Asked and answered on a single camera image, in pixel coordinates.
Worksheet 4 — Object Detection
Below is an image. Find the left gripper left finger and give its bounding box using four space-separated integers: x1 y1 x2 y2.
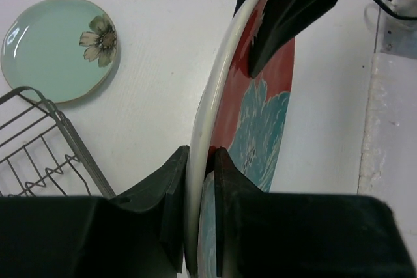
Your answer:
1 146 190 277

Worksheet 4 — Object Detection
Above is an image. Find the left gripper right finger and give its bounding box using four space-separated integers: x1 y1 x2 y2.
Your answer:
213 148 416 277

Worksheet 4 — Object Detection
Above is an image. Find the red and teal plate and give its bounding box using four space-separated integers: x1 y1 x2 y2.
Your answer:
184 0 295 277

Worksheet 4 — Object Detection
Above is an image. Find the green flower plate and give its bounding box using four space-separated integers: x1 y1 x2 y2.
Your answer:
1 0 119 103

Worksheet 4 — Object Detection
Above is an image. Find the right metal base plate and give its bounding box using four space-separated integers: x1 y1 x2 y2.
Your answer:
376 0 416 59

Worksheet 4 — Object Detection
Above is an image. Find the wire dish rack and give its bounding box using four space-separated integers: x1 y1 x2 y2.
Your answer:
1 87 116 199

